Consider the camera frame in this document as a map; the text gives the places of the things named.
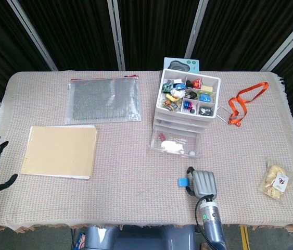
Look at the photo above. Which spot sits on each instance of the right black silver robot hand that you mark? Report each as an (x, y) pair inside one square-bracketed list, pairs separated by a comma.
[(204, 183)]

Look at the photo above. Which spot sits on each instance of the blue white rectangular block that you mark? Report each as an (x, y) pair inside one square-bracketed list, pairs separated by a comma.
[(182, 182)]

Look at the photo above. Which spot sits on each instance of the clear drawer holding white paper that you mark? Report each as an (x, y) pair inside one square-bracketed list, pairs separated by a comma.
[(193, 142)]

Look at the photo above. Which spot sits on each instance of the teal product box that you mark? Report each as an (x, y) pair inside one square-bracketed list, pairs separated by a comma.
[(168, 63)]

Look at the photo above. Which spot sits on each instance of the small white ball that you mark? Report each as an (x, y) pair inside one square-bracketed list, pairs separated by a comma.
[(192, 154)]

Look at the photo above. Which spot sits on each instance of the white paper sheet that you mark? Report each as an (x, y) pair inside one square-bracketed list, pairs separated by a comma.
[(172, 147)]

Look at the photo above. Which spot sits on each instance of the small red clip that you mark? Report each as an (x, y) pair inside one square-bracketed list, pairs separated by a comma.
[(162, 136)]

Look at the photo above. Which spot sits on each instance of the clear bag of yellow snacks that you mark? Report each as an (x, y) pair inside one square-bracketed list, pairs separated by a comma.
[(275, 182)]

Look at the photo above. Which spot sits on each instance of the black binder clips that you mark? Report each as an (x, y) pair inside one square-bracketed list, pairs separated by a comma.
[(205, 111)]

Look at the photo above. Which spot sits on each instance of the clear badge holder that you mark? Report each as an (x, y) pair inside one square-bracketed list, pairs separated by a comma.
[(225, 113)]

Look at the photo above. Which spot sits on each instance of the manila paper folder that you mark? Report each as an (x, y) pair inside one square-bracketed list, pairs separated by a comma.
[(57, 151)]

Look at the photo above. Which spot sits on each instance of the blue and pink clips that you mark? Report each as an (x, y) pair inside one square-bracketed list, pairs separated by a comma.
[(188, 104)]

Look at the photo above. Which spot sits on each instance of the grey-blue robot torso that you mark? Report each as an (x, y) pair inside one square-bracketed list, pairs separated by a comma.
[(141, 238)]

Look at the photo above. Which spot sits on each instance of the black key fob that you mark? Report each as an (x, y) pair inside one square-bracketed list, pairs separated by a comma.
[(192, 93)]

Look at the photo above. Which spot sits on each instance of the yellow small item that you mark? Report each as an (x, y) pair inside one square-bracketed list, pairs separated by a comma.
[(172, 98)]

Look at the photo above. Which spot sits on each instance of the yellow sticky notes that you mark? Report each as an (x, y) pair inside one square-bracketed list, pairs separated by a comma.
[(206, 88)]

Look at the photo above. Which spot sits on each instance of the white crumpled wad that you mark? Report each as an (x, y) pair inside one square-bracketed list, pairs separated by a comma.
[(177, 92)]

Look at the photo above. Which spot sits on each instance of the beige woven tablecloth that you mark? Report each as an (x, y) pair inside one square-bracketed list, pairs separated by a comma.
[(109, 198)]

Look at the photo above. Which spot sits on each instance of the red orange small item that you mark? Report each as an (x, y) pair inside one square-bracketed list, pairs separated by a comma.
[(197, 83)]

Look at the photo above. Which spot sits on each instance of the green printed packet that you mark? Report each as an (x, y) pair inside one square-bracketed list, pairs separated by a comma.
[(167, 87)]

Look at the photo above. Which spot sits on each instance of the blue printed packet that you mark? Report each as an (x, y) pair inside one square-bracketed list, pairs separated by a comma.
[(79, 240)]

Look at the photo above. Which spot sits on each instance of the grey mesh zip pouch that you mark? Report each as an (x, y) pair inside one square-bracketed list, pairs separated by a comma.
[(102, 100)]

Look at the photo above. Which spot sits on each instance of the white plastic drawer organizer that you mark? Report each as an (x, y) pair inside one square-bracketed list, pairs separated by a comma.
[(160, 110)]

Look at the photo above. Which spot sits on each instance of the white partition post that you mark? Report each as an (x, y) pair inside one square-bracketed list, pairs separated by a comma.
[(286, 41), (116, 34), (195, 28), (31, 36)]

